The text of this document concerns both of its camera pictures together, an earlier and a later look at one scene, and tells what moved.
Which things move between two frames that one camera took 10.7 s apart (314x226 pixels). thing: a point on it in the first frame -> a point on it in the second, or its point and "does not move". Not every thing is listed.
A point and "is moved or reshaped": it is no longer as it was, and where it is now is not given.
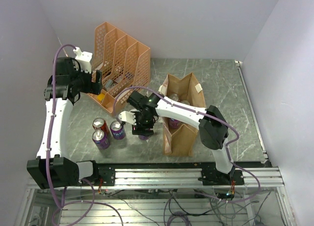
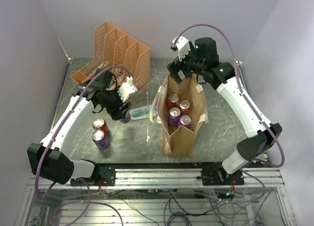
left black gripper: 92,87 -> 116,113
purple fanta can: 143,137 -> 184,120
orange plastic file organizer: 124,66 does not move
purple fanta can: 117,130 is moved or reshaped
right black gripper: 138,128 -> 175,66
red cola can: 99,124 does not move
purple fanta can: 101,139 does not move
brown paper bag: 181,141 does not move
